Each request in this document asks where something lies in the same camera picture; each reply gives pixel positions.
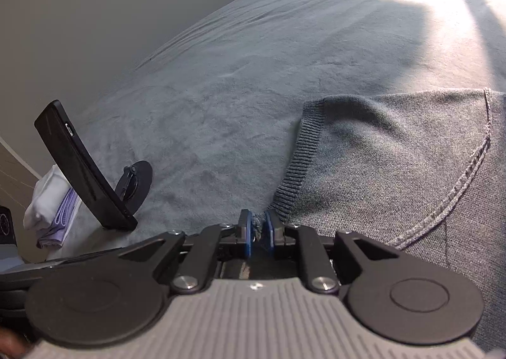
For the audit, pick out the folded white cloth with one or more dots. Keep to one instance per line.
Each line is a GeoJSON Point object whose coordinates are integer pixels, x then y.
{"type": "Point", "coordinates": [45, 201]}

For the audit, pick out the dark device with round dial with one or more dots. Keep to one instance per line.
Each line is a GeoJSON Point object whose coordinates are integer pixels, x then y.
{"type": "Point", "coordinates": [6, 224]}

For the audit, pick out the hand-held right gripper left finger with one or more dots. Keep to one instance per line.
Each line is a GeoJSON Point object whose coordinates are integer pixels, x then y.
{"type": "Point", "coordinates": [246, 233]}

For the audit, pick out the black round phone stand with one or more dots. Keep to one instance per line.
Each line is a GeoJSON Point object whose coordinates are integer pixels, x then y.
{"type": "Point", "coordinates": [139, 181]}

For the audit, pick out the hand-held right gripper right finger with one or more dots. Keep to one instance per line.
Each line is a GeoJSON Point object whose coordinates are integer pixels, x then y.
{"type": "Point", "coordinates": [270, 233]}

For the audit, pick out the folded lavender cloth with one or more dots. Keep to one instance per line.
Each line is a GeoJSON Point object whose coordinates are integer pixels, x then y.
{"type": "Point", "coordinates": [59, 226]}

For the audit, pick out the black smartphone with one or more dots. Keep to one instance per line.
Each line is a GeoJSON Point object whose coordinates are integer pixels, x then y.
{"type": "Point", "coordinates": [79, 161]}

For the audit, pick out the grey knit sweater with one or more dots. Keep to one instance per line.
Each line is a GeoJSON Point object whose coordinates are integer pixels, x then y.
{"type": "Point", "coordinates": [375, 169]}

